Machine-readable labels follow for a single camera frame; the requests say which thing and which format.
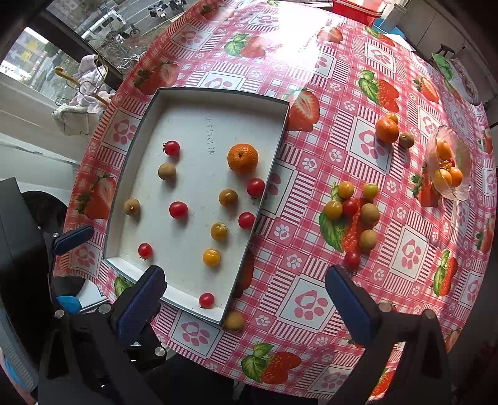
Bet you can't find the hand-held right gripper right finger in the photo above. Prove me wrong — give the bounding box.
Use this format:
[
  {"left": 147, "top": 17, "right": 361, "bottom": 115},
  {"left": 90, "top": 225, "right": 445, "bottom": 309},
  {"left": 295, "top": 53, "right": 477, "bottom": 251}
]
[{"left": 324, "top": 265, "right": 454, "bottom": 405}]

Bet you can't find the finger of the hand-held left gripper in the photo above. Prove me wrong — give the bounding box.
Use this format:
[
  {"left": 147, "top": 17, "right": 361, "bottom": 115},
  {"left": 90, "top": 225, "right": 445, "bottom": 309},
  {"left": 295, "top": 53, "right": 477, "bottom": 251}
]
[
  {"left": 54, "top": 295, "right": 83, "bottom": 315},
  {"left": 50, "top": 225, "right": 95, "bottom": 258}
]

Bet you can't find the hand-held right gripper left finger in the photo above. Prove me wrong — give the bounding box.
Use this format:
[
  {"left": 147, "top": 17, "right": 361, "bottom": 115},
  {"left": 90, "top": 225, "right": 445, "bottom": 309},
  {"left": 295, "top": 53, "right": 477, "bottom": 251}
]
[{"left": 37, "top": 265, "right": 169, "bottom": 405}]

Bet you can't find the white rectangular tray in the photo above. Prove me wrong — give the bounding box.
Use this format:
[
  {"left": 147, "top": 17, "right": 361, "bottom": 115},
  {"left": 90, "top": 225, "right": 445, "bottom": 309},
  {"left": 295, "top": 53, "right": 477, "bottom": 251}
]
[{"left": 102, "top": 86, "right": 290, "bottom": 327}]

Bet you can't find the pink strawberry print tablecloth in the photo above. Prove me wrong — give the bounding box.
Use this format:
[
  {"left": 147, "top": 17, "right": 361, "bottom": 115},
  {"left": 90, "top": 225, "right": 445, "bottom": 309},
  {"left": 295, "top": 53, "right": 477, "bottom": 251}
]
[{"left": 52, "top": 0, "right": 498, "bottom": 402}]

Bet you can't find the white appliance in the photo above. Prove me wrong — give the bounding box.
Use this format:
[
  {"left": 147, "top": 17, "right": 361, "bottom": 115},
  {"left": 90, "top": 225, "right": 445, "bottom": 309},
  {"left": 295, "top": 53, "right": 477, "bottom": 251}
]
[{"left": 0, "top": 132, "right": 80, "bottom": 242}]

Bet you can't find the pile of pale clothes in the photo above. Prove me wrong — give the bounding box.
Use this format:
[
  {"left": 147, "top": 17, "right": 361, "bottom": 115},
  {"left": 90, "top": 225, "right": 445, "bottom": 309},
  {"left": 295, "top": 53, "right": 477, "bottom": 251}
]
[{"left": 52, "top": 55, "right": 117, "bottom": 135}]

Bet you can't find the clear glass bowl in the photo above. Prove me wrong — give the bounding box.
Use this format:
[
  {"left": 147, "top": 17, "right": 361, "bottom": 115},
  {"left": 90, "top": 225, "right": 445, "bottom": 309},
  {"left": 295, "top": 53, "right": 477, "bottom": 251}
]
[{"left": 423, "top": 125, "right": 472, "bottom": 202}]

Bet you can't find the white van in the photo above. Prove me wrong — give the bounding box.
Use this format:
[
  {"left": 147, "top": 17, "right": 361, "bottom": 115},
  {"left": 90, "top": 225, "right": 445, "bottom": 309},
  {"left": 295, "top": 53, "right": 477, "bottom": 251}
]
[{"left": 80, "top": 12, "right": 125, "bottom": 40}]

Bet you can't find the parked scooter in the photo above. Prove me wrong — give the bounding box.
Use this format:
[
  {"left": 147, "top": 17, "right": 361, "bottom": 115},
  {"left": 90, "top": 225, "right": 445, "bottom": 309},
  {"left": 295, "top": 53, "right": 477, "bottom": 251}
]
[{"left": 148, "top": 0, "right": 187, "bottom": 18}]

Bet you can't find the green printed packet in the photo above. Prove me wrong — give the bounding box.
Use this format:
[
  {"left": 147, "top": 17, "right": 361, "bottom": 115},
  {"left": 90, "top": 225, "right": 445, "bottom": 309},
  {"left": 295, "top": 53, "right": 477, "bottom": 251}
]
[{"left": 432, "top": 52, "right": 483, "bottom": 105}]

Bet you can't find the red plastic basin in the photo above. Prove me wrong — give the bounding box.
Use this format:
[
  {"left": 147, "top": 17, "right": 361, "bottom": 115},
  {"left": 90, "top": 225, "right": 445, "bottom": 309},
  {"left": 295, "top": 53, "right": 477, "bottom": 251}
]
[{"left": 332, "top": 0, "right": 391, "bottom": 27}]

